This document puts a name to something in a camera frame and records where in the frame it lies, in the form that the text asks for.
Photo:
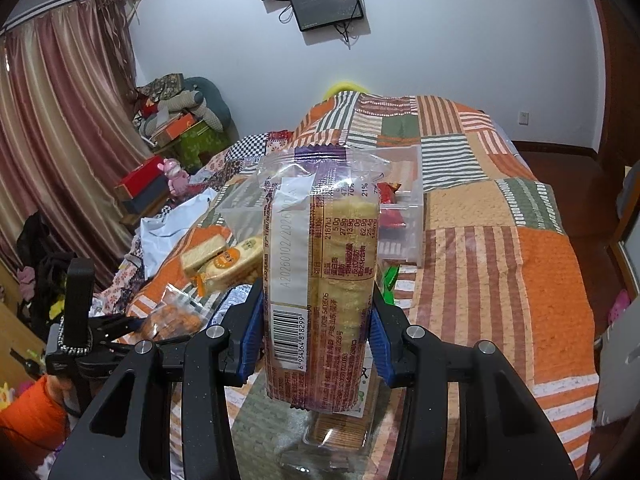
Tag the blue white snack packet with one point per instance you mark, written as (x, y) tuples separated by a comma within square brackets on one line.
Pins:
[(232, 300)]

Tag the floral checked quilt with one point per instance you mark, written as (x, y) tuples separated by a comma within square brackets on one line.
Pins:
[(235, 155)]

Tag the blue grey cushion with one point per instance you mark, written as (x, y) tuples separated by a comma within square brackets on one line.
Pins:
[(215, 95)]

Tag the patterned dark cloth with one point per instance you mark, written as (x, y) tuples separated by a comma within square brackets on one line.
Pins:
[(165, 87)]

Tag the small black wall monitor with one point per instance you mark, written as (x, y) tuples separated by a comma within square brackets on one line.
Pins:
[(325, 2)]

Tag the clear tray cracker pack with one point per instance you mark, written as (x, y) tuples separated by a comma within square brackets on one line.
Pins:
[(335, 430)]

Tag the orange striped patchwork blanket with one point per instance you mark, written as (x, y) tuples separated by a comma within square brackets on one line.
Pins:
[(475, 260)]

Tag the orange cloth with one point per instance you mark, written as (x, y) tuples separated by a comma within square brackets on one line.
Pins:
[(30, 410)]

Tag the green snack packet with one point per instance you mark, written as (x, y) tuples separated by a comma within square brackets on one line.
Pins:
[(390, 282)]

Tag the black bag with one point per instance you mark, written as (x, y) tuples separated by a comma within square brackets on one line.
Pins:
[(40, 260)]

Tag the white plastic bag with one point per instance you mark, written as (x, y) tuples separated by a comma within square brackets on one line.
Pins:
[(170, 230)]

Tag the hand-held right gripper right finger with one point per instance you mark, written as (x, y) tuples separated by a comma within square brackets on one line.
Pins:
[(381, 345)]

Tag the red snack packet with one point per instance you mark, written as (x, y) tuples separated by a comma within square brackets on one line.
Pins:
[(390, 195)]

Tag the red box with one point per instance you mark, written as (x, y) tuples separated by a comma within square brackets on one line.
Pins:
[(137, 177)]

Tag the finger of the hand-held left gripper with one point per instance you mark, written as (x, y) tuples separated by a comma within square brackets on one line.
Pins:
[(120, 350), (120, 325)]

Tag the dark grey box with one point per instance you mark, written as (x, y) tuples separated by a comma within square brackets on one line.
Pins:
[(147, 200)]

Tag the green printed box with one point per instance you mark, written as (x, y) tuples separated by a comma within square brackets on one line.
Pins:
[(200, 147)]

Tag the pink plush toy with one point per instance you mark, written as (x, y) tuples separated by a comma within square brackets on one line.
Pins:
[(172, 175)]

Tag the clear plastic container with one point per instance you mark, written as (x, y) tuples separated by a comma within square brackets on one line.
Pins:
[(406, 240)]

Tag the long clear cracker packet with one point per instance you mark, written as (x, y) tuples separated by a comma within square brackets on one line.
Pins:
[(320, 270)]

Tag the yellow plush item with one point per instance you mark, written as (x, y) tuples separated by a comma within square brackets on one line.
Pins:
[(345, 89)]

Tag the orange round cookie packet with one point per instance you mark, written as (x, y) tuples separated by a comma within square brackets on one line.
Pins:
[(170, 320)]

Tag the sliced cake packet orange wrapper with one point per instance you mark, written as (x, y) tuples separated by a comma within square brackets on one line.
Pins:
[(202, 250)]

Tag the white wall socket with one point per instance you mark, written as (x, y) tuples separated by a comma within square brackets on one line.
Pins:
[(523, 118)]

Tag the orange cardboard box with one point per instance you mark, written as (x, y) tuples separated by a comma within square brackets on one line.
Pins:
[(172, 130)]

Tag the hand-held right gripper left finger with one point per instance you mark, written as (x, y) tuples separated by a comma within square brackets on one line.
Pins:
[(252, 340)]

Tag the striped brown curtain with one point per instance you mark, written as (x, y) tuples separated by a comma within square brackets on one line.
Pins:
[(65, 110)]

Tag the brown wooden wardrobe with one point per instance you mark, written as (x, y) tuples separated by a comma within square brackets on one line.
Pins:
[(617, 60)]

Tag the grey blue cloth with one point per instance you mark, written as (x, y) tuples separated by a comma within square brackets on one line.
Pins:
[(630, 190)]

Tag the cake slice snack packet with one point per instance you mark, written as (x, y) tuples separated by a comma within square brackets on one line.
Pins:
[(235, 260)]

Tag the grey checked plush pillow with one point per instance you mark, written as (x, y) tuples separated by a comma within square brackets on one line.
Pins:
[(190, 102)]

